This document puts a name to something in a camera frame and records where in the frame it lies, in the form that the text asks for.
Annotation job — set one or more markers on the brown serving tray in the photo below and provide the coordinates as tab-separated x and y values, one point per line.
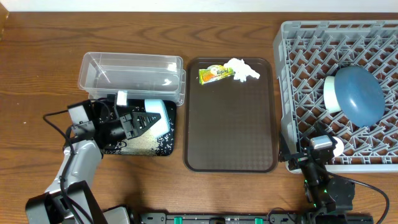
230	126

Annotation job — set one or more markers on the white tissue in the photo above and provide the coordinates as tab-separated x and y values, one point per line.
241	69

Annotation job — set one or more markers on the black plastic tray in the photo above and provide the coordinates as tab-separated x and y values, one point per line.
106	111

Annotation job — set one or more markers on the spilled white rice pile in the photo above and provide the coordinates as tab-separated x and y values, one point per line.
146	145

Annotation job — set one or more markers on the pink cup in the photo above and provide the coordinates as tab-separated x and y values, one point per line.
339	147

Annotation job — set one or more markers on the clear plastic bin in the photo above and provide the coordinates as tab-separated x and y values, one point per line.
140	76

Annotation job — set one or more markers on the grey dishwasher rack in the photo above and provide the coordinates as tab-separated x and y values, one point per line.
305	53

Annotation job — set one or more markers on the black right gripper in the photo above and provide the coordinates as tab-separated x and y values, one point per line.
285	152

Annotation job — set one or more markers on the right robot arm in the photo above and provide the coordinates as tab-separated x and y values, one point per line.
331	196

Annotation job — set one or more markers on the blue plate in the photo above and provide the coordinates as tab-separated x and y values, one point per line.
359	96

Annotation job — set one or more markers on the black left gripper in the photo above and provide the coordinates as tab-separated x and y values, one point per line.
129	124

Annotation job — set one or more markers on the yellow green snack wrapper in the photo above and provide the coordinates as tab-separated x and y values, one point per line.
214	73

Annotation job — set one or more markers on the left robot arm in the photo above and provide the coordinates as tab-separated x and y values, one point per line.
96	124

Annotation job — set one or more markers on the mint green bowl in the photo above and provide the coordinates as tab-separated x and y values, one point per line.
329	95

